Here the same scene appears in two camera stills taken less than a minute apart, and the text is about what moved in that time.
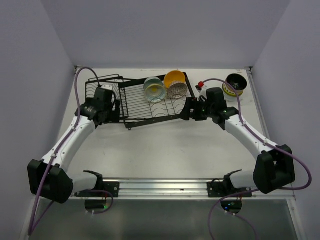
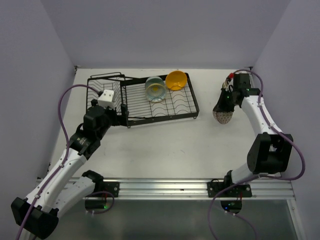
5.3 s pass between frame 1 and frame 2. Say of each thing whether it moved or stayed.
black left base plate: stayed
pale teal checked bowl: stayed
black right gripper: moved
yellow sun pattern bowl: stayed
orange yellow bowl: stayed
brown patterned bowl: moved
